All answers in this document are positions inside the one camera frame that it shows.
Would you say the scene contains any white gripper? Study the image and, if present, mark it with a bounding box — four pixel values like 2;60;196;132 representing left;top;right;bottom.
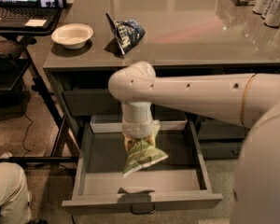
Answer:
122;120;161;152

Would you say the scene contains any green jalapeno chip bag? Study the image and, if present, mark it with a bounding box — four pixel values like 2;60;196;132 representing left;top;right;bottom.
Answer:
122;121;169;178

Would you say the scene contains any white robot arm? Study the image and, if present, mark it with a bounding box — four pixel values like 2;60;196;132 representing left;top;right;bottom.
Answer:
108;62;280;224

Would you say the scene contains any open grey middle drawer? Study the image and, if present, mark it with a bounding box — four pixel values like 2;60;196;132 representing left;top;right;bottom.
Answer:
62;120;222;215

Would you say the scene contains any grey top left drawer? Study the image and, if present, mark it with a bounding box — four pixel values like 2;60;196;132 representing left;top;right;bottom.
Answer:
63;89;121;117

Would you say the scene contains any grey middle right drawer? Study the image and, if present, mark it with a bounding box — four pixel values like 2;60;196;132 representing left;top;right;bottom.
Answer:
196;119;248;140

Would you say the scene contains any grey bottom right drawer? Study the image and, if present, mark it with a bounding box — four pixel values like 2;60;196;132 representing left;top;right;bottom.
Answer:
200;141;243;160

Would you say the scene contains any blue crumpled chip bag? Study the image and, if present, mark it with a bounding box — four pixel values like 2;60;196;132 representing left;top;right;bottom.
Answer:
106;13;146;55

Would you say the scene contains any grey counter cabinet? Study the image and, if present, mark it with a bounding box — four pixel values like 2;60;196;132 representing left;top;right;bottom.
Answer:
42;0;280;161

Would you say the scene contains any white paper bowl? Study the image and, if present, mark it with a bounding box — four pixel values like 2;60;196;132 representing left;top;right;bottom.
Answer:
51;23;93;49

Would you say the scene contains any black laptop stand cart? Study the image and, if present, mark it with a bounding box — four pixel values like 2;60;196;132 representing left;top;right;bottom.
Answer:
0;28;80;166

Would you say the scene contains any black laptop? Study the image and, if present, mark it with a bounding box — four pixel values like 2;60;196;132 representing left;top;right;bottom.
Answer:
0;0;61;31

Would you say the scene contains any white can right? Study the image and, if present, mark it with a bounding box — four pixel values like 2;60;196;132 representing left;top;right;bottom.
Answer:
264;0;280;27

